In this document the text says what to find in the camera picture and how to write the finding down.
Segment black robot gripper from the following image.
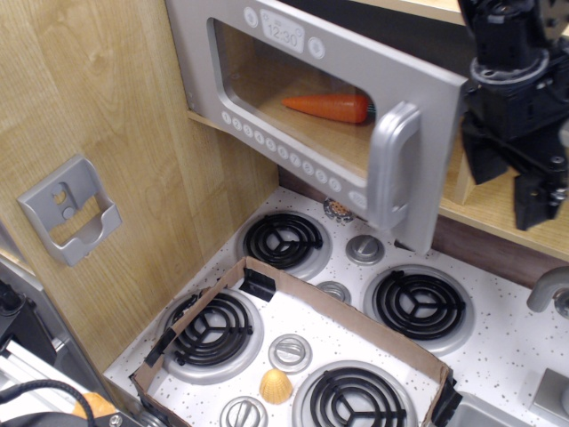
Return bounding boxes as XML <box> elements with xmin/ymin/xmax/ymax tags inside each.
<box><xmin>461</xmin><ymin>51</ymin><xmax>568</xmax><ymax>230</ymax></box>

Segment grey toy microwave door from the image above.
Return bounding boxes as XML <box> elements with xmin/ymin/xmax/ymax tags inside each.
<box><xmin>166</xmin><ymin>1</ymin><xmax>467</xmax><ymax>254</ymax></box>

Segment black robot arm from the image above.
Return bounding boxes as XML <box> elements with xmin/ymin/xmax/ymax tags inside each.
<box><xmin>460</xmin><ymin>1</ymin><xmax>568</xmax><ymax>230</ymax></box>

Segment grey toy faucet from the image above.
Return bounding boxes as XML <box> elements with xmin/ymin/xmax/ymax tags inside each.
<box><xmin>526</xmin><ymin>267</ymin><xmax>568</xmax><ymax>319</ymax></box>

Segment hanging small metal spatula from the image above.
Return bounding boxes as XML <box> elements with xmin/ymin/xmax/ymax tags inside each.
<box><xmin>394</xmin><ymin>240</ymin><xmax>412</xmax><ymax>251</ymax></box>

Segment back right black burner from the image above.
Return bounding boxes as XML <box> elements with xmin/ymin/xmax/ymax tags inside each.
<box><xmin>370</xmin><ymin>268</ymin><xmax>467</xmax><ymax>342</ymax></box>

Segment black burner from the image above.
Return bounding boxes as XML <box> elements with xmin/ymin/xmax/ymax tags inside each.
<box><xmin>301</xmin><ymin>367</ymin><xmax>410</xmax><ymax>426</ymax></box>
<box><xmin>370</xmin><ymin>268</ymin><xmax>467</xmax><ymax>342</ymax></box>
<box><xmin>241</xmin><ymin>213</ymin><xmax>324</xmax><ymax>270</ymax></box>
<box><xmin>172</xmin><ymin>293</ymin><xmax>256</xmax><ymax>367</ymax></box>

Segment back grey stove knob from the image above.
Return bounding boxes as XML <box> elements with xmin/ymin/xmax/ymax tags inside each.
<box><xmin>345</xmin><ymin>235</ymin><xmax>385</xmax><ymax>265</ymax></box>

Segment grey stove knob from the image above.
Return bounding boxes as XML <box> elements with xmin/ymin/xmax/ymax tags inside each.
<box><xmin>317</xmin><ymin>281</ymin><xmax>351</xmax><ymax>304</ymax></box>
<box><xmin>345</xmin><ymin>235</ymin><xmax>385</xmax><ymax>265</ymax></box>
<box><xmin>220</xmin><ymin>396</ymin><xmax>268</xmax><ymax>427</ymax></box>
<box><xmin>268</xmin><ymin>334</ymin><xmax>313</xmax><ymax>374</ymax></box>

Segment orange toy carrot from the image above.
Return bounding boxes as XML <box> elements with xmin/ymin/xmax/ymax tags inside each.
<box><xmin>281</xmin><ymin>93</ymin><xmax>375</xmax><ymax>125</ymax></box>

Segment hanging round metal strainer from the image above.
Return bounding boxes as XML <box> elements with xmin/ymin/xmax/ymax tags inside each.
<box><xmin>323</xmin><ymin>197</ymin><xmax>355</xmax><ymax>223</ymax></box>

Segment middle grey stove knob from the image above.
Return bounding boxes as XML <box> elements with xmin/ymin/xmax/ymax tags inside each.
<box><xmin>317</xmin><ymin>281</ymin><xmax>351</xmax><ymax>304</ymax></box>

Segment grey toy sink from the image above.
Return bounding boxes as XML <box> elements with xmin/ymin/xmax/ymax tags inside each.
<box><xmin>447</xmin><ymin>368</ymin><xmax>568</xmax><ymax>426</ymax></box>

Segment back left black burner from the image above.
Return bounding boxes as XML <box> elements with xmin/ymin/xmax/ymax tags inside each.
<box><xmin>241</xmin><ymin>213</ymin><xmax>324</xmax><ymax>270</ymax></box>

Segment front right black burner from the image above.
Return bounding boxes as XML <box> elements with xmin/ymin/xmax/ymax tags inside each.
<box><xmin>301</xmin><ymin>367</ymin><xmax>410</xmax><ymax>426</ymax></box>

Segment centre grey stove knob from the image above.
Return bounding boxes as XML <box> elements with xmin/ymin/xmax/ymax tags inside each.
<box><xmin>268</xmin><ymin>334</ymin><xmax>313</xmax><ymax>374</ymax></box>

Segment yellow ribbed toy shell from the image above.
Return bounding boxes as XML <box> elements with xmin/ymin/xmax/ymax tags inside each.
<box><xmin>259</xmin><ymin>368</ymin><xmax>293</xmax><ymax>405</ymax></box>

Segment front left black burner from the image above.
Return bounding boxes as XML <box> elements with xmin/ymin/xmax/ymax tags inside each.
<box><xmin>172</xmin><ymin>293</ymin><xmax>256</xmax><ymax>367</ymax></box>

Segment front grey stove knob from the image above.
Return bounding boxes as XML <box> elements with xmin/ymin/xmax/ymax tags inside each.
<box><xmin>220</xmin><ymin>396</ymin><xmax>268</xmax><ymax>427</ymax></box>

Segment brown cardboard barrier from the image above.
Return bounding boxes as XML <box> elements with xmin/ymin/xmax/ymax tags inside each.
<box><xmin>131</xmin><ymin>258</ymin><xmax>461</xmax><ymax>426</ymax></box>

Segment orange object at bottom left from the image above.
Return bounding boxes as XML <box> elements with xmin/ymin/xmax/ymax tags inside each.
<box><xmin>71</xmin><ymin>392</ymin><xmax>116</xmax><ymax>419</ymax></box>

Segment black device at left edge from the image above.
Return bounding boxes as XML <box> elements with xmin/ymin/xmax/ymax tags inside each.
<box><xmin>1</xmin><ymin>281</ymin><xmax>57</xmax><ymax>366</ymax></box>

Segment grey wall phone holder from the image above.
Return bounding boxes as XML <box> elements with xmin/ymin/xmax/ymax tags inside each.
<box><xmin>17</xmin><ymin>155</ymin><xmax>122</xmax><ymax>267</ymax></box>

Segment black braided cable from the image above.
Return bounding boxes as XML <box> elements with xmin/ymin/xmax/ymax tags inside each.
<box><xmin>0</xmin><ymin>378</ymin><xmax>97</xmax><ymax>427</ymax></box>

